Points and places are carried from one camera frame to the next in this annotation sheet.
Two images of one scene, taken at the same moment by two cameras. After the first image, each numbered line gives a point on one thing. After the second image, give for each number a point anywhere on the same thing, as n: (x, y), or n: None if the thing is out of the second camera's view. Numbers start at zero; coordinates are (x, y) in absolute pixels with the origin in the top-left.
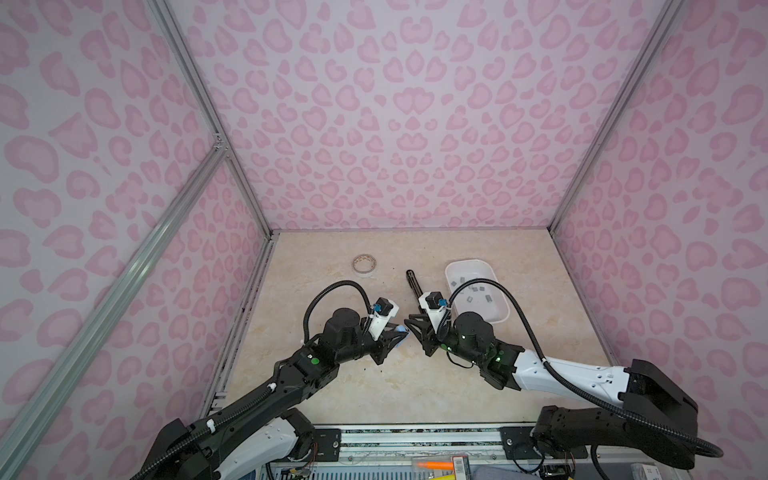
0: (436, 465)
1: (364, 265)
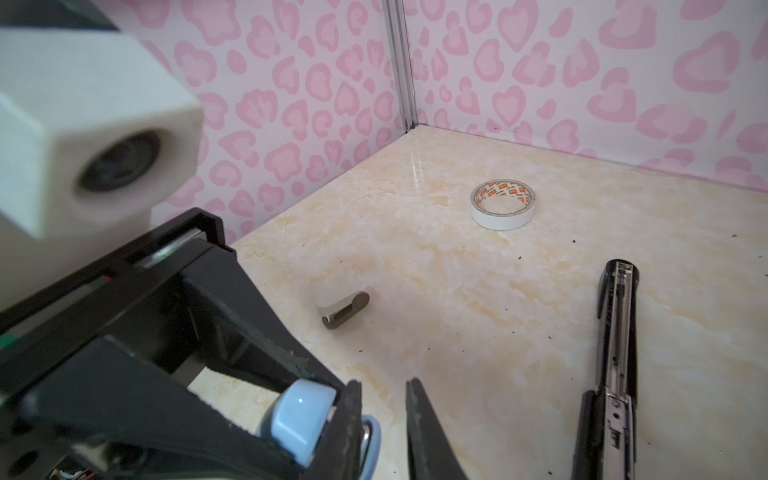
0: None
1: (503, 205)
